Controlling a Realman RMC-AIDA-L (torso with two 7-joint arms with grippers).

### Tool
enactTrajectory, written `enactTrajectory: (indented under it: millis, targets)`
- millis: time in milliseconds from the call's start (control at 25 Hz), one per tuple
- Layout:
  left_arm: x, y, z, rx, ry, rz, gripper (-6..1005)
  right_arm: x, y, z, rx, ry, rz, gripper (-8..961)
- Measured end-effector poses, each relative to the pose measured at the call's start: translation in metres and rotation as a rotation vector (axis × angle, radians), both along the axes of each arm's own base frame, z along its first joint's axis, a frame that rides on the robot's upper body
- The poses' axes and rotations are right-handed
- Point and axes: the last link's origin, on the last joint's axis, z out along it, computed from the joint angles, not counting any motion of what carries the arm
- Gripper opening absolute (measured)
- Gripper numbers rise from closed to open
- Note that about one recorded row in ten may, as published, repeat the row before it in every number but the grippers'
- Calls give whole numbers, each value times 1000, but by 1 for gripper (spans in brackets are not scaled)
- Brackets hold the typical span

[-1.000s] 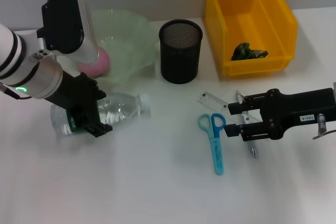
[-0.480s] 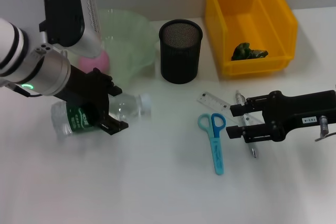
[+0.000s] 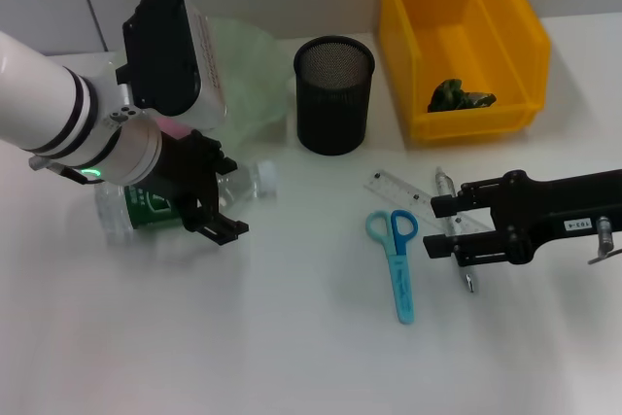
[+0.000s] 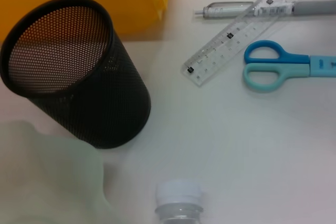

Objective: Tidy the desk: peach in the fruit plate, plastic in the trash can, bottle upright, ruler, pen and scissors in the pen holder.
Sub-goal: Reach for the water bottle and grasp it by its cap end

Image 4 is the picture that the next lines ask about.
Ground clear green-label water bottle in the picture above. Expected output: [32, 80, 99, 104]
[154, 178, 204, 224]

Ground black mesh pen holder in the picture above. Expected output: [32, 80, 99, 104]
[0, 0, 152, 149]

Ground clear plastic ruler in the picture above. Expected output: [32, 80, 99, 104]
[180, 0, 328, 88]

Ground blue scissors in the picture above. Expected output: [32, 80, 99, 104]
[243, 39, 336, 93]

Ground grey ballpoint pen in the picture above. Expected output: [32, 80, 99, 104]
[194, 0, 336, 19]

